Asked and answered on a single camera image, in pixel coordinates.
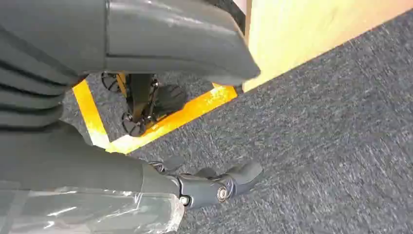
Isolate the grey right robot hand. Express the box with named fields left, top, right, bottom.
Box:
left=0, top=0, right=263, bottom=234

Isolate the black robot leg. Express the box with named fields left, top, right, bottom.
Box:
left=101, top=72, right=188, bottom=138

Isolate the yellow floor tape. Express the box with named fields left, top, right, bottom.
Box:
left=72, top=79, right=239, bottom=155

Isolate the pale wooden desk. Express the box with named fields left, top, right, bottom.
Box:
left=243, top=0, right=413, bottom=93

